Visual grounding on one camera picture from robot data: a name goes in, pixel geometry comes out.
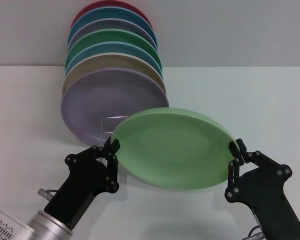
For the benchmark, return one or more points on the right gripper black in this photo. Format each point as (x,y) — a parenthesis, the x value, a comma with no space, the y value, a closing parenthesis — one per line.
(265,195)

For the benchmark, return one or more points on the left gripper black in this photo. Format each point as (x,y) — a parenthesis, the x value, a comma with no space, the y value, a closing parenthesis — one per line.
(82,185)

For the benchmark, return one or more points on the light green plate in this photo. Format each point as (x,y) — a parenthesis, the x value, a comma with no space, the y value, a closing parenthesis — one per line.
(175,150)

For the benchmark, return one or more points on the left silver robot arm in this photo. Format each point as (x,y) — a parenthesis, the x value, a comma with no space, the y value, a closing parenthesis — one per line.
(47,225)

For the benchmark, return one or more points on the lavender plate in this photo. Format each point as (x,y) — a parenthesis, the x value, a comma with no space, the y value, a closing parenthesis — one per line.
(105,95)

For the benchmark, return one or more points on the beige plate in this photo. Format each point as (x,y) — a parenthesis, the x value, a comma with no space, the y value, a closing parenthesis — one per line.
(102,62)

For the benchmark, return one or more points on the light blue plate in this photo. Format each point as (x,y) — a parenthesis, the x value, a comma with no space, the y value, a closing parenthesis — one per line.
(107,48)

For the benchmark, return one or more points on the dark green plate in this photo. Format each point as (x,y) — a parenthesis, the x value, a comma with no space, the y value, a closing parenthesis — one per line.
(110,36)

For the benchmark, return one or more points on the grey purple plate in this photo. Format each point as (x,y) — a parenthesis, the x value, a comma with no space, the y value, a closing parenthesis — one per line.
(110,25)

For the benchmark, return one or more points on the dark teal plate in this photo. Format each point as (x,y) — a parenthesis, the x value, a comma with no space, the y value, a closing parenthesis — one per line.
(110,13)

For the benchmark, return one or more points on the maroon red plate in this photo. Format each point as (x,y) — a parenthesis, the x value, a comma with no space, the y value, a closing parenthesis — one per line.
(90,6)

